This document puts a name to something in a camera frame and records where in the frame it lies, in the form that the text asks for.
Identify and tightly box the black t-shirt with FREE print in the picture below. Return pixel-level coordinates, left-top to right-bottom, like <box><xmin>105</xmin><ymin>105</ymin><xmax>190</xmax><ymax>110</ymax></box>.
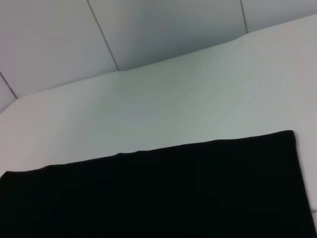
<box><xmin>0</xmin><ymin>130</ymin><xmax>317</xmax><ymax>238</ymax></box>

